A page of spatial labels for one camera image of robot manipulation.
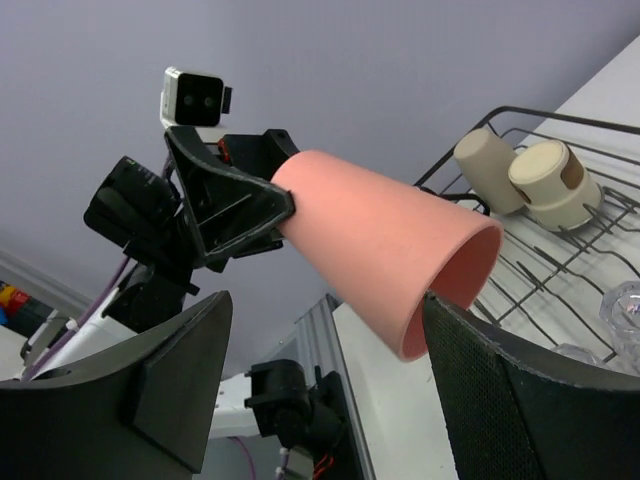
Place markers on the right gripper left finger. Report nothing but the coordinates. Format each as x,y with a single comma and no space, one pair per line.
141,409

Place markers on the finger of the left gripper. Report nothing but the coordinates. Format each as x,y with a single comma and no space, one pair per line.
232,207

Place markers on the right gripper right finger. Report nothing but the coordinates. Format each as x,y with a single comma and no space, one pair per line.
516,410

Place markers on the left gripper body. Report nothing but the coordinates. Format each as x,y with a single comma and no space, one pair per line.
142,213

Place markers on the salmon pink tumbler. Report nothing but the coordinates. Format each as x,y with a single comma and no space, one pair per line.
382,244

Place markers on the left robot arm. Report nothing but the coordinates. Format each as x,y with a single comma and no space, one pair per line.
142,409

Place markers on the clear glass lower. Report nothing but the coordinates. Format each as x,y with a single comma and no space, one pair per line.
586,356

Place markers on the clear glass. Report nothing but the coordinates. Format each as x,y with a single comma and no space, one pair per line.
586,356
619,307

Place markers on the clear glass upper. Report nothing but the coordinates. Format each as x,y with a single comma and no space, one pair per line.
619,307

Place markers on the beige two-tier cup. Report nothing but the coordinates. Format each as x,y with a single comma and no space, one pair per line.
556,187

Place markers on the wire dish rack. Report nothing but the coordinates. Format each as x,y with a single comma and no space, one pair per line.
548,286

